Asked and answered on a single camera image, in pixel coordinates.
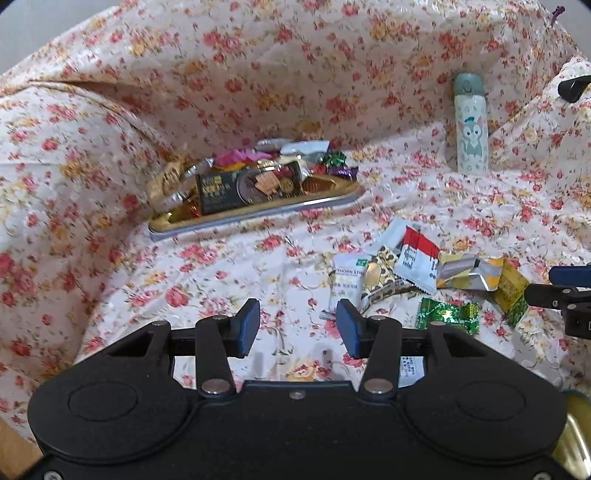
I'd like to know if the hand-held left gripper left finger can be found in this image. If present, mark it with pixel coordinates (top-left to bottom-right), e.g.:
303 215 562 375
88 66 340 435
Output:
78 298 260 400

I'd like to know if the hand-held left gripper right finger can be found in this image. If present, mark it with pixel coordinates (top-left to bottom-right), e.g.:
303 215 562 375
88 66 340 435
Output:
336 299 513 400

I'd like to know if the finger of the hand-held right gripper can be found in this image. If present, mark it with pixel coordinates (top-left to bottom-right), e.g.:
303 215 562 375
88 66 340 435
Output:
549 264 591 285
526 282 591 337

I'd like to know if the yellow green snack packet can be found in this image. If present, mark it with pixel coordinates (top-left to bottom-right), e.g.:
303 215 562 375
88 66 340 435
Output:
489 258 529 328

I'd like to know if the white yellow snack packet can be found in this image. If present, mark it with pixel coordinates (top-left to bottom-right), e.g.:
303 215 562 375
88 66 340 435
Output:
320 254 371 321

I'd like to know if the brown patterned snack packet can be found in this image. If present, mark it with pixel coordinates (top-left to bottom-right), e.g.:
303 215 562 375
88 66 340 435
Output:
360 247 414 308

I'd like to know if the silver yellow snack packet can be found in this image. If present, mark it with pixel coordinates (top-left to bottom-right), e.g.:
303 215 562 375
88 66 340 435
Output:
436 253 504 292

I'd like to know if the red white snack packet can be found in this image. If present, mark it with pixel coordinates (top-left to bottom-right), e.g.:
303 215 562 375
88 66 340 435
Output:
396 226 440 295

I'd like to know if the green candy packet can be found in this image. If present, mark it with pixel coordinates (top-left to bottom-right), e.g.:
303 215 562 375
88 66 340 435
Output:
416 298 481 335

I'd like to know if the gold tin tray teal rim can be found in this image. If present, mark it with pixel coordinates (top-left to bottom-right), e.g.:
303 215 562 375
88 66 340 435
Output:
551 390 591 480

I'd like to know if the pile of assorted snacks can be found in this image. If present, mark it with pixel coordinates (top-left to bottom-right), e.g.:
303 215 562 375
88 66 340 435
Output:
148 137 358 217

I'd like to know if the silver rimmed snack tray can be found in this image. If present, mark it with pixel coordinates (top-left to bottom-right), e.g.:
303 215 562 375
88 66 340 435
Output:
148 178 360 241

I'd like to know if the black cracker box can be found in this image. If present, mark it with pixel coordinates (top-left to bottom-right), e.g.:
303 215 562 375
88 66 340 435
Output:
196 161 303 215

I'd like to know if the white cartoon print bottle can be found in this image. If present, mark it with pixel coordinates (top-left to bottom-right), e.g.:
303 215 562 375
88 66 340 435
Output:
452 72 491 174

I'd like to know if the black strap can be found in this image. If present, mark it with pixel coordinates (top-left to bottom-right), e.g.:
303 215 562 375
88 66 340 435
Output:
558 75 591 103

